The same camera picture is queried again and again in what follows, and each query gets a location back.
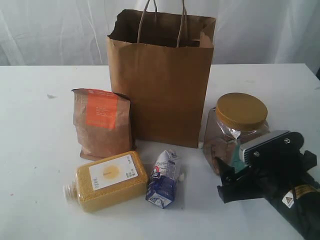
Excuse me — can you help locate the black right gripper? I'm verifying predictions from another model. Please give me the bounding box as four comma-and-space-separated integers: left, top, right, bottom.
216, 150, 320, 203

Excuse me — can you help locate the clear jar with gold lid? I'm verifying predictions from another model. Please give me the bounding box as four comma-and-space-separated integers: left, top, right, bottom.
203, 92, 270, 175

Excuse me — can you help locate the black covered right arm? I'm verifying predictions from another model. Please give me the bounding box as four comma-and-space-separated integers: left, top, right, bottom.
216, 150, 320, 240

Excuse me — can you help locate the brown paper bag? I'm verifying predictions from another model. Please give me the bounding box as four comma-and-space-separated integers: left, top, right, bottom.
106, 9, 216, 148

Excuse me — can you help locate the white putty lump front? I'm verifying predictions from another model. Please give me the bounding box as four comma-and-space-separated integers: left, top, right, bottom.
198, 141, 204, 149

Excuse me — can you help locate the white putty lump by carton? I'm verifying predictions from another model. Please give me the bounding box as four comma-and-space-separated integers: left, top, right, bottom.
178, 173, 185, 183

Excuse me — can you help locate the blue white milk carton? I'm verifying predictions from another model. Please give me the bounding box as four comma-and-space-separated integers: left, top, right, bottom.
145, 149, 181, 209

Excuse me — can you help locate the yellow millet plastic bottle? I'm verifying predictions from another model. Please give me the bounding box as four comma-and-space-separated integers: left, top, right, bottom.
63, 150, 148, 213

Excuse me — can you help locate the brown pouch with orange label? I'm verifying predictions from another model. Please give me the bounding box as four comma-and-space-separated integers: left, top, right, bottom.
72, 88, 135, 161

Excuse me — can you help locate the small white paper scrap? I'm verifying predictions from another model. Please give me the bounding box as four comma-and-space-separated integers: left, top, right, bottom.
47, 94, 56, 99

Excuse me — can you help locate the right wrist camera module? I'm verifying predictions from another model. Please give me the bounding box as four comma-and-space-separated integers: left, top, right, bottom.
238, 130, 305, 167

